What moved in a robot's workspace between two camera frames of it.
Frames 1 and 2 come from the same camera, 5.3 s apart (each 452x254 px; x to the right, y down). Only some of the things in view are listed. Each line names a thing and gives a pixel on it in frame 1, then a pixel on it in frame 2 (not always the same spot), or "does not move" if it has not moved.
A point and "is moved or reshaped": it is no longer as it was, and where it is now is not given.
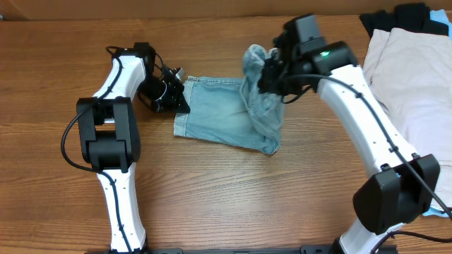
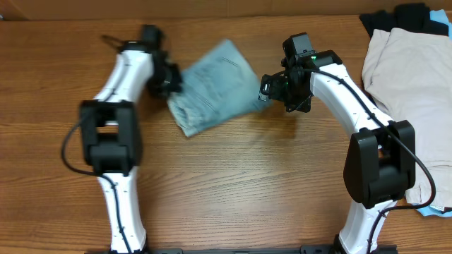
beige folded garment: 409,73 does not move
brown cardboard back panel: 17,10 does not move
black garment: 414,17 does not move
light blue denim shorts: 234,112 is moved or reshaped
